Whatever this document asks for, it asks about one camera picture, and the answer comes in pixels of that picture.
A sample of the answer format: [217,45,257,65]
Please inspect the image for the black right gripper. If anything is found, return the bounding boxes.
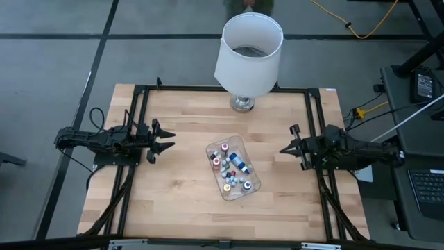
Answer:
[279,124,316,172]

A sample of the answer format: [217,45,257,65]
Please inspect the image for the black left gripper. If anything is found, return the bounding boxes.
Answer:
[137,117,177,165]

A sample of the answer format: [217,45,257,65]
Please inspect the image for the clear plastic bin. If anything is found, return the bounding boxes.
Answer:
[205,135,262,201]

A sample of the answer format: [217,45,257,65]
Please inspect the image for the white sheet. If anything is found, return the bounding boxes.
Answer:
[353,166,374,184]

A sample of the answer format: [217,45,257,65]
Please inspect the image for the yellow power connector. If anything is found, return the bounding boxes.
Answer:
[353,100,390,121]

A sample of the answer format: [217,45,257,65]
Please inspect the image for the dark grey desk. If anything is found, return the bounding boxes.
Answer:
[380,65,444,157]
[387,152,444,244]

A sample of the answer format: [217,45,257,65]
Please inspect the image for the white rod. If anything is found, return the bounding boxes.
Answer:
[370,93,444,144]

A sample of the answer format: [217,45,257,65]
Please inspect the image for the black laptop keyboard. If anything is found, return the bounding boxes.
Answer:
[407,169,444,222]

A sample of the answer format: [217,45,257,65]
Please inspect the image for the black power adapter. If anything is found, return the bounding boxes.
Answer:
[410,67,436,104]

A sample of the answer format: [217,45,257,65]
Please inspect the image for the person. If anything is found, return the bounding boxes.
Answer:
[223,0,277,13]

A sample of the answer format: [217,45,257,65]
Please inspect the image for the dark chair leg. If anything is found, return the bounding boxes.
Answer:
[0,151,28,167]

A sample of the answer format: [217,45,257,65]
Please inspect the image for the black desk leg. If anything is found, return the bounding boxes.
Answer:
[391,31,444,79]

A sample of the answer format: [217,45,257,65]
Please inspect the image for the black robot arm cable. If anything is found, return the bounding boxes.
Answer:
[89,106,139,133]

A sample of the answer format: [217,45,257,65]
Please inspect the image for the black power cable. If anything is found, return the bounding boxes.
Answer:
[343,92,386,133]

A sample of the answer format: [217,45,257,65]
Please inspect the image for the silver metal bracket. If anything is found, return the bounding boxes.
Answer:
[300,242,343,250]
[108,238,149,250]

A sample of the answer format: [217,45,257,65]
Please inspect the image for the yellow extension cable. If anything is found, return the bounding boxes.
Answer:
[310,0,400,40]

